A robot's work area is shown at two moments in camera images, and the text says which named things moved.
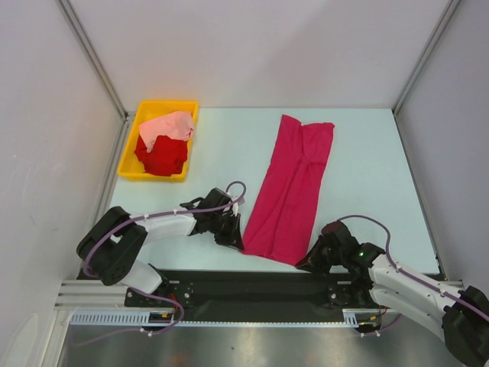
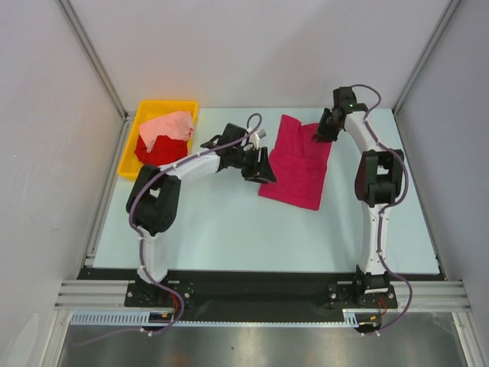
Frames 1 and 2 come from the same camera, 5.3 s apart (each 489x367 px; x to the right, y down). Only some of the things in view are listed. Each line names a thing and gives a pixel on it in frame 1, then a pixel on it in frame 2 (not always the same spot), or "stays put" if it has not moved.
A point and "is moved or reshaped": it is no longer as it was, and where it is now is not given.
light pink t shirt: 178,125 stays put
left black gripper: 233,237 → 266,174
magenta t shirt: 281,224 is moved or reshaped
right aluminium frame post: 435,41 stays put
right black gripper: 312,262 → 325,114
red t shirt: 166,158 stays put
